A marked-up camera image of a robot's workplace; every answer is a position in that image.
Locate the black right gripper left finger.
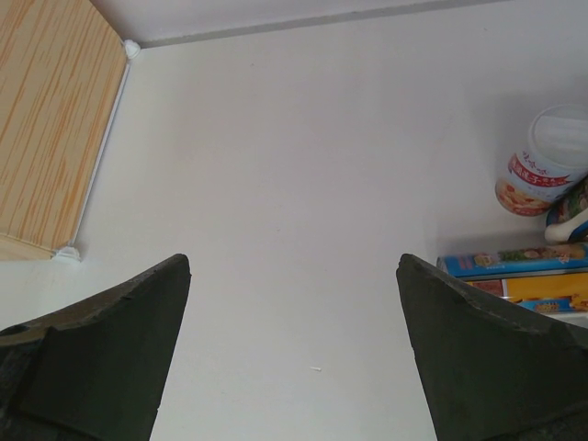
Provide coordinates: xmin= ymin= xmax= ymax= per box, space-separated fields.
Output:
xmin=1 ymin=254 xmax=190 ymax=440

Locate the white red label can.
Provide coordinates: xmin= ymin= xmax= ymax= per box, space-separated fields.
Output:
xmin=495 ymin=105 xmax=587 ymax=217

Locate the blue can with spoon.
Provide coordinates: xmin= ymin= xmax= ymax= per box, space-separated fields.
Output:
xmin=544 ymin=178 xmax=587 ymax=243

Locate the wooden cabinet box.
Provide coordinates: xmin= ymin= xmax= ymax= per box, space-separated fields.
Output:
xmin=1 ymin=1 xmax=129 ymax=261

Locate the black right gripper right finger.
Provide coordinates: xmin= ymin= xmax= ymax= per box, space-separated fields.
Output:
xmin=396 ymin=254 xmax=587 ymax=440

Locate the blue yellow lying can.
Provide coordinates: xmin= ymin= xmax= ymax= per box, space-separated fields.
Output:
xmin=436 ymin=243 xmax=587 ymax=314

